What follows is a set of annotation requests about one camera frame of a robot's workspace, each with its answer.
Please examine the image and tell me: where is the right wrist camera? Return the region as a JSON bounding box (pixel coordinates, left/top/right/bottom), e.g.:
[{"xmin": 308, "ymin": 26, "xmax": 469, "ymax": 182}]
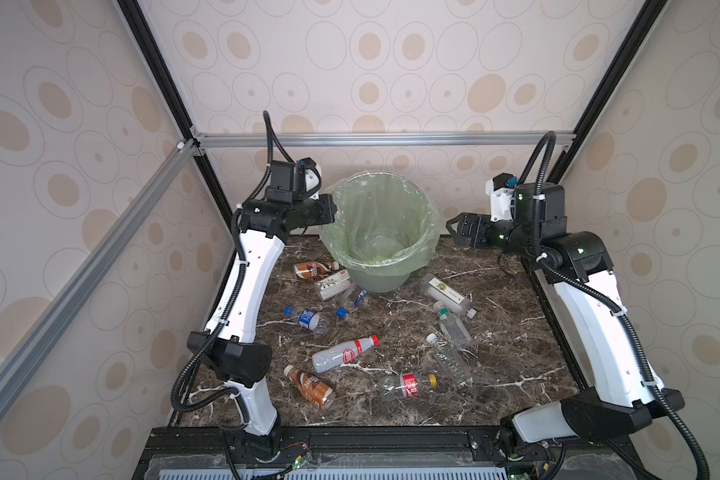
[{"xmin": 485, "ymin": 173, "xmax": 517, "ymax": 222}]

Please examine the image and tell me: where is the small blue label water bottle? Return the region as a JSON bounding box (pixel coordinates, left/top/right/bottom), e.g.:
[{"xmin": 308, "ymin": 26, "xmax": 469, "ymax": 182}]
[{"xmin": 284, "ymin": 306, "xmax": 329, "ymax": 335}]

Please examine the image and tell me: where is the green mesh bin with liner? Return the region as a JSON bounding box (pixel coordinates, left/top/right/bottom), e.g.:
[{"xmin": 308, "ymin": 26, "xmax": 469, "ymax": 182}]
[{"xmin": 320, "ymin": 171, "xmax": 445, "ymax": 293}]

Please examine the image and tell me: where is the horizontal aluminium rail back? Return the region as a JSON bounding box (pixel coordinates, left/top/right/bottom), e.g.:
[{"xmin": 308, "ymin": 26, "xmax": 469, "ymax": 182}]
[{"xmin": 196, "ymin": 131, "xmax": 544, "ymax": 149}]

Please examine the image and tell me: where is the square matcha label bottle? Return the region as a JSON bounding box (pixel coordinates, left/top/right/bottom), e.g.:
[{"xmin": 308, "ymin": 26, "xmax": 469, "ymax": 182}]
[{"xmin": 420, "ymin": 273, "xmax": 477, "ymax": 319}]

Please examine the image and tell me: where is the brown Nescafe bottle front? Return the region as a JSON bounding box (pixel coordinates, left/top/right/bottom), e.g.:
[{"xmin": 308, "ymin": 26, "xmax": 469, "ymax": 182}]
[{"xmin": 283, "ymin": 365, "xmax": 335, "ymax": 410}]

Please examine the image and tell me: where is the clear bottle blue cap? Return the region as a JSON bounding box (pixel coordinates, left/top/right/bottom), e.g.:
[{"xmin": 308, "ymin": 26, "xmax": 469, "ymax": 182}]
[{"xmin": 336, "ymin": 283, "xmax": 368, "ymax": 320}]

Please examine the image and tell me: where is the clear ribbed bottle white cap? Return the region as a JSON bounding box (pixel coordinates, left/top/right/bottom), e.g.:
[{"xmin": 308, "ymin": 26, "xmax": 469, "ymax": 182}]
[{"xmin": 426, "ymin": 333, "xmax": 473, "ymax": 387}]

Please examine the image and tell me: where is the white floral label bottle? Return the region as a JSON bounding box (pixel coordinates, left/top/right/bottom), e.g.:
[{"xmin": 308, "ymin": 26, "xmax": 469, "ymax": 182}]
[{"xmin": 315, "ymin": 269, "xmax": 352, "ymax": 301}]

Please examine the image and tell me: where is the clear cola bottle yellow cap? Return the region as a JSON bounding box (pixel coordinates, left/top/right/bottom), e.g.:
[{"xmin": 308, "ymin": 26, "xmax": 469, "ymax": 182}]
[{"xmin": 378, "ymin": 372, "xmax": 438, "ymax": 401}]

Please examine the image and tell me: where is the brown Nescafe bottle near bin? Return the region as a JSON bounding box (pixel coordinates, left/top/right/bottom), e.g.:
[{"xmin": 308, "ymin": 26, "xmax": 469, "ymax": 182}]
[{"xmin": 293, "ymin": 261, "xmax": 341, "ymax": 280}]

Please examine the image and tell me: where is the diagonal aluminium rail left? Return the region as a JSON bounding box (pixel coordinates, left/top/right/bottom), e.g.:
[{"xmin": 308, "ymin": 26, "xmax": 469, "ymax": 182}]
[{"xmin": 0, "ymin": 139, "xmax": 198, "ymax": 421}]

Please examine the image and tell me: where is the white bottle red cap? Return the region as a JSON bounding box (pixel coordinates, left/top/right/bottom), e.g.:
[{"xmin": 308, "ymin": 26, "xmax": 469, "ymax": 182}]
[{"xmin": 312, "ymin": 335, "xmax": 379, "ymax": 373}]

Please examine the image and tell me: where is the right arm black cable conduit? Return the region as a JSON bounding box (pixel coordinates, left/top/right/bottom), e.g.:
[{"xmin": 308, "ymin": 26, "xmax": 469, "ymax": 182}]
[{"xmin": 514, "ymin": 130, "xmax": 712, "ymax": 480}]

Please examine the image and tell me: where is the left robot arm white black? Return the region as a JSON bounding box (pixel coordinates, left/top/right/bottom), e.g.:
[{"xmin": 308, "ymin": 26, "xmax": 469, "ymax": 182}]
[{"xmin": 171, "ymin": 158, "xmax": 337, "ymax": 437}]

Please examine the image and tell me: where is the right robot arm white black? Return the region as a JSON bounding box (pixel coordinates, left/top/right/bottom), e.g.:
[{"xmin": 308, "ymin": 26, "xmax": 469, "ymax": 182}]
[{"xmin": 446, "ymin": 213, "xmax": 687, "ymax": 443}]

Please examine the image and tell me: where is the clear bottle green cap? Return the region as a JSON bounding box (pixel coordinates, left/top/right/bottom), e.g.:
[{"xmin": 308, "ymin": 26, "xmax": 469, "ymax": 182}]
[{"xmin": 436, "ymin": 307, "xmax": 473, "ymax": 348}]

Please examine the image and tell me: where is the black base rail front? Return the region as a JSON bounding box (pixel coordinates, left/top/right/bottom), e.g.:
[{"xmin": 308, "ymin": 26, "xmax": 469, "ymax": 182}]
[{"xmin": 133, "ymin": 426, "xmax": 641, "ymax": 479}]

